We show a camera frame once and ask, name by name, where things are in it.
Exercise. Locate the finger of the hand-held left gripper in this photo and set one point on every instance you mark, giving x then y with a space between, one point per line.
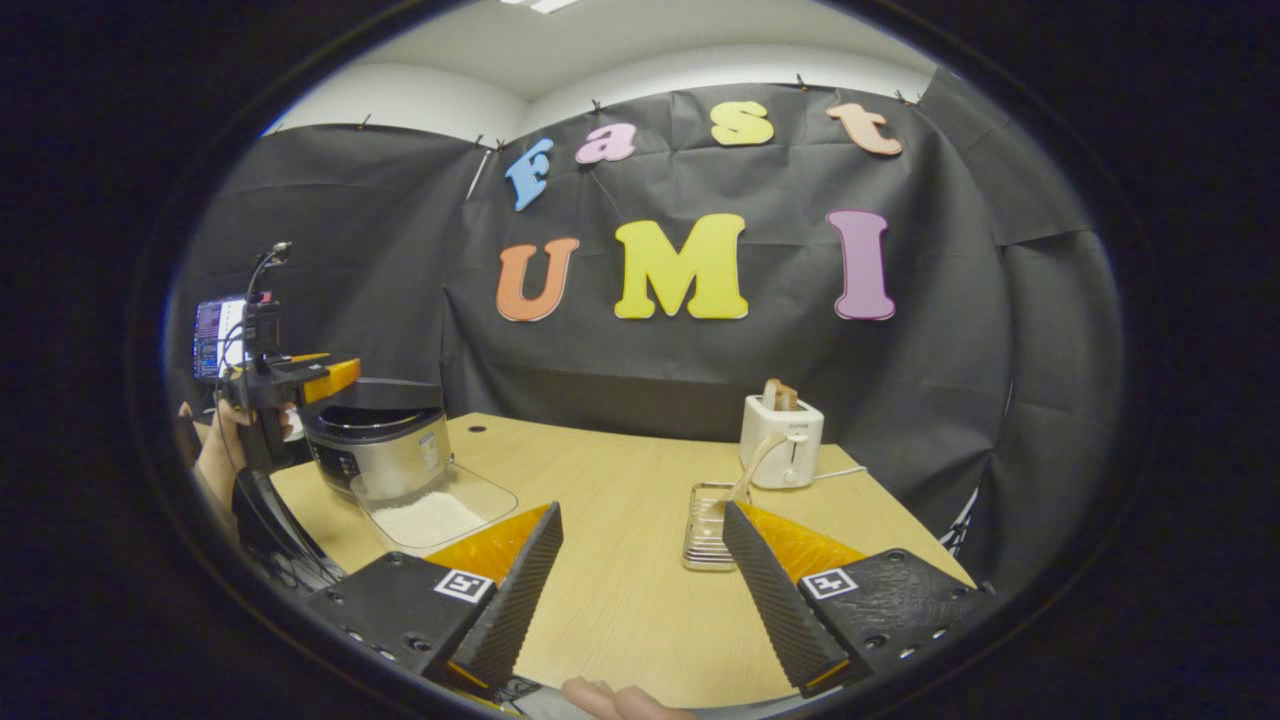
330 380

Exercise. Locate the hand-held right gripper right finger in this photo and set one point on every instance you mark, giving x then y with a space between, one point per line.
770 600

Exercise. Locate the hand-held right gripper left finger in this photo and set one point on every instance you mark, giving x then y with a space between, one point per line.
515 600

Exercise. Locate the silver black rice cooker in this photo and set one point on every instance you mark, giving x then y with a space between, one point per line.
385 445

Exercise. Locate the wooden spoon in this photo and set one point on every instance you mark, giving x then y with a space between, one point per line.
750 470

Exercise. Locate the computer monitor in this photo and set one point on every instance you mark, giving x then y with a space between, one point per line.
210 335

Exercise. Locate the clear glass dish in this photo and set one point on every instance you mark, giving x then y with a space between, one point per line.
490 490

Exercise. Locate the white toaster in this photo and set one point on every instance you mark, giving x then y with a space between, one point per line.
780 440

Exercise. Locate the toasted bread slice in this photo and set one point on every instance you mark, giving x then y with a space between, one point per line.
780 395

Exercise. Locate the ceiling light panel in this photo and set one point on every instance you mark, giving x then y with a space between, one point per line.
545 4

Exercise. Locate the white metal frame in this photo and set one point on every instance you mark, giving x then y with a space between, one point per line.
960 525

